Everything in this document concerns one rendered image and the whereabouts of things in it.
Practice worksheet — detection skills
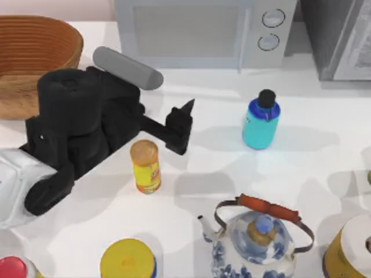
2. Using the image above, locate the blue and white kettle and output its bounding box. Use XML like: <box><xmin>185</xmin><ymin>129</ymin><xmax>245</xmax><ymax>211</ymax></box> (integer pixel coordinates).
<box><xmin>197</xmin><ymin>193</ymin><xmax>316</xmax><ymax>278</ymax></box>

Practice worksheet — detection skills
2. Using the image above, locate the yellow lidded blue can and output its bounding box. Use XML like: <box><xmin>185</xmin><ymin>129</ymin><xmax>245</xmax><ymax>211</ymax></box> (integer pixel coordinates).
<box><xmin>100</xmin><ymin>238</ymin><xmax>158</xmax><ymax>278</ymax></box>

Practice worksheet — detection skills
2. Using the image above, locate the large microwave knob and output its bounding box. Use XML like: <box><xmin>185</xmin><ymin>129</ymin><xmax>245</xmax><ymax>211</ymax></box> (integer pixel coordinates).
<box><xmin>261</xmin><ymin>8</ymin><xmax>286</xmax><ymax>29</ymax></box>

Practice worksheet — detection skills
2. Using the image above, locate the blue bottle with black cap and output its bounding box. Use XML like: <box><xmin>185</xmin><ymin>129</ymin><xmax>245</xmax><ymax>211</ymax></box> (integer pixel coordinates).
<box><xmin>242</xmin><ymin>89</ymin><xmax>282</xmax><ymax>151</ymax></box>

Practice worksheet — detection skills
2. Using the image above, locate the red lidded jar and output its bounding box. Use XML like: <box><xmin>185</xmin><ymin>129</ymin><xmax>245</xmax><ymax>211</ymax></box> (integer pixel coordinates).
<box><xmin>0</xmin><ymin>255</ymin><xmax>45</xmax><ymax>278</ymax></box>

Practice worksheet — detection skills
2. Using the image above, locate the yellow and orange can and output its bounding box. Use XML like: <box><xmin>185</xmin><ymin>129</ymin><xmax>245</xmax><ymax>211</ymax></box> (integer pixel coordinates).
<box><xmin>129</xmin><ymin>139</ymin><xmax>162</xmax><ymax>195</ymax></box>

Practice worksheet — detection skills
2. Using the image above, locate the brown wicker basket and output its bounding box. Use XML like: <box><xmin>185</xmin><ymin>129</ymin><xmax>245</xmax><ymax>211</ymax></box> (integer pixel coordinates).
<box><xmin>0</xmin><ymin>15</ymin><xmax>85</xmax><ymax>120</ymax></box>

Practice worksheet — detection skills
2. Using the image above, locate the small microwave knob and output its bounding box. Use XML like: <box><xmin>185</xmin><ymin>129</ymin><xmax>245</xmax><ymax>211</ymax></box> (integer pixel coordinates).
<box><xmin>257</xmin><ymin>32</ymin><xmax>281</xmax><ymax>52</ymax></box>

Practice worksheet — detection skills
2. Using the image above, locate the pale microwave oven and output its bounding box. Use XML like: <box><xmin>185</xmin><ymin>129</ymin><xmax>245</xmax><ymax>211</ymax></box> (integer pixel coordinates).
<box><xmin>114</xmin><ymin>0</ymin><xmax>299</xmax><ymax>74</ymax></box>

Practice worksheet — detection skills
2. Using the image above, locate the pale grey rounded box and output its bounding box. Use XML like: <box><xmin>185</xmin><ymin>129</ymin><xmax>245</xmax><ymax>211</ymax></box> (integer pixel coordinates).
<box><xmin>92</xmin><ymin>46</ymin><xmax>164</xmax><ymax>91</ymax></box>

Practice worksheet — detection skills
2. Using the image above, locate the grey cabinet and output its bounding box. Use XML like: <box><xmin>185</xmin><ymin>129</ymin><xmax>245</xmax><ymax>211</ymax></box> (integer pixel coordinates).
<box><xmin>300</xmin><ymin>0</ymin><xmax>371</xmax><ymax>82</ymax></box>

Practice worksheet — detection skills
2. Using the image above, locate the microwave door handle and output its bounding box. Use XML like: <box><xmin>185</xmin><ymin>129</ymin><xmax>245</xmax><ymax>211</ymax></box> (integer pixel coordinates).
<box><xmin>237</xmin><ymin>6</ymin><xmax>252</xmax><ymax>74</ymax></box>

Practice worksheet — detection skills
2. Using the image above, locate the yellow and white container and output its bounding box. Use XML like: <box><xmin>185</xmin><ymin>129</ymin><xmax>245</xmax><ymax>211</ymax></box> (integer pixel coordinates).
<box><xmin>322</xmin><ymin>214</ymin><xmax>371</xmax><ymax>278</ymax></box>

